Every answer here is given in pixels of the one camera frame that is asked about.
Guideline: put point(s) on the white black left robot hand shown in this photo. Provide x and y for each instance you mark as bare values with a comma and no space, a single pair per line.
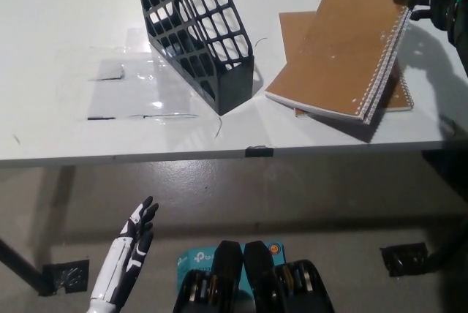
117,258

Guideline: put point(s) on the brown spiral notebook with scuffed cover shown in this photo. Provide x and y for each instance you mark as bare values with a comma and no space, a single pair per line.
340,53

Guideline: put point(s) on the black mesh book holder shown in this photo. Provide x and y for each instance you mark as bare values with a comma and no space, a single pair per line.
234,86

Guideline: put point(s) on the black floor tape patch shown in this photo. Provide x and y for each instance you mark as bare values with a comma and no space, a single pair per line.
66,278
404,260

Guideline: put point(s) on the teal tp-link box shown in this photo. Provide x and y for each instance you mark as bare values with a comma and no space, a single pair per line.
192,258

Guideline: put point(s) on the black table leg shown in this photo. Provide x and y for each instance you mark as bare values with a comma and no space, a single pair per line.
18,269

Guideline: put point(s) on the brown spiral notebook with clean cover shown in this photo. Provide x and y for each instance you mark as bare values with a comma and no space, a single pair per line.
292,35

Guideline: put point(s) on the clear plastic tape sheet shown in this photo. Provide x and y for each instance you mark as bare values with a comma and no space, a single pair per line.
139,86

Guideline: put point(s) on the black tape on table edge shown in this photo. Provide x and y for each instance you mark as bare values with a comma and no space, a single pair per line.
259,151

